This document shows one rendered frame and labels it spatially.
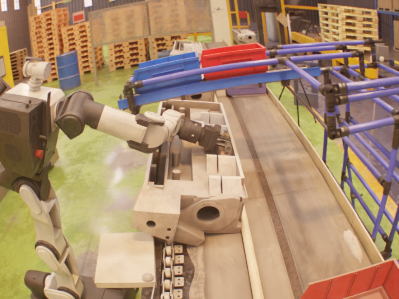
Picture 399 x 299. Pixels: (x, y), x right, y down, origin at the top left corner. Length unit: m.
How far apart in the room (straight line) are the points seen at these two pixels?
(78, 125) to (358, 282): 1.04
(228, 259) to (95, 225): 1.76
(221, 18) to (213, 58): 5.70
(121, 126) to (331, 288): 0.87
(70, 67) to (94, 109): 6.74
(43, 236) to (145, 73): 0.89
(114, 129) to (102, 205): 1.95
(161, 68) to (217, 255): 0.81
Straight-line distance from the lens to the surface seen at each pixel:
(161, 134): 1.23
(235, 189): 1.28
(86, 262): 2.48
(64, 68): 7.89
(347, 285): 1.03
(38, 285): 1.95
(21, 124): 1.12
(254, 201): 1.53
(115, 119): 1.16
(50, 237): 1.56
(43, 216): 1.45
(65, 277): 1.75
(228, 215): 1.28
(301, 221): 1.41
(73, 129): 1.15
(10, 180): 1.46
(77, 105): 1.15
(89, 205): 3.11
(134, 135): 1.17
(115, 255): 1.25
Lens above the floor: 1.61
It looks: 24 degrees down
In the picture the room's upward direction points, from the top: 6 degrees counter-clockwise
